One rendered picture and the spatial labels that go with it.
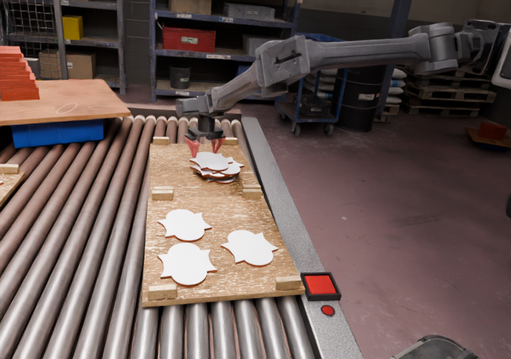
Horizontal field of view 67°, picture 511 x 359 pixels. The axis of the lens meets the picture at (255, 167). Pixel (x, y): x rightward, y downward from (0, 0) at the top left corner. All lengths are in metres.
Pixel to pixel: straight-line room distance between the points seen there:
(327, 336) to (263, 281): 0.18
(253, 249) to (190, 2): 4.46
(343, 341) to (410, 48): 0.63
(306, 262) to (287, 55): 0.51
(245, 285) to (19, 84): 1.18
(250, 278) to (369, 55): 0.55
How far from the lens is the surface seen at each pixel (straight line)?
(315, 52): 0.81
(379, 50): 0.89
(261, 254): 0.97
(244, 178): 1.31
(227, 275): 0.91
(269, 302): 0.89
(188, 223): 1.05
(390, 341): 2.23
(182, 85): 5.35
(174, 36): 5.17
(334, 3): 6.25
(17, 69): 1.71
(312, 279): 0.95
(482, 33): 1.09
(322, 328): 0.87
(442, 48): 0.99
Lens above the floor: 1.54
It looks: 25 degrees down
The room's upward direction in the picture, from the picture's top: 7 degrees clockwise
